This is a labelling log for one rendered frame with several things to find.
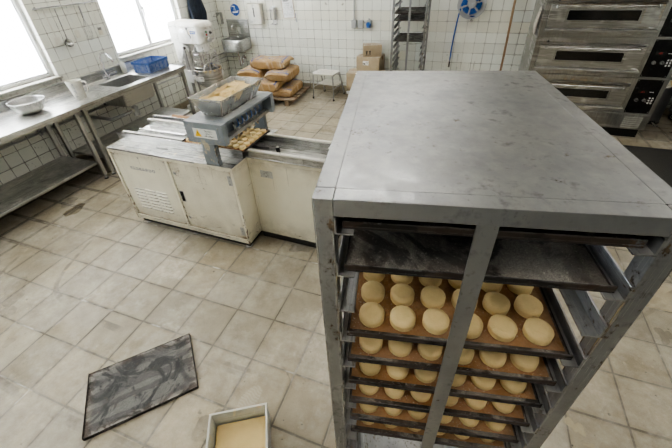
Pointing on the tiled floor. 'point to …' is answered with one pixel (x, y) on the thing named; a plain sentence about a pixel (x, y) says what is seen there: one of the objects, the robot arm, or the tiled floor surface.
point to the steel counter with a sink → (99, 83)
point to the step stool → (328, 79)
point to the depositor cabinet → (188, 189)
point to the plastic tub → (240, 428)
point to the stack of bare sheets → (138, 385)
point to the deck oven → (605, 33)
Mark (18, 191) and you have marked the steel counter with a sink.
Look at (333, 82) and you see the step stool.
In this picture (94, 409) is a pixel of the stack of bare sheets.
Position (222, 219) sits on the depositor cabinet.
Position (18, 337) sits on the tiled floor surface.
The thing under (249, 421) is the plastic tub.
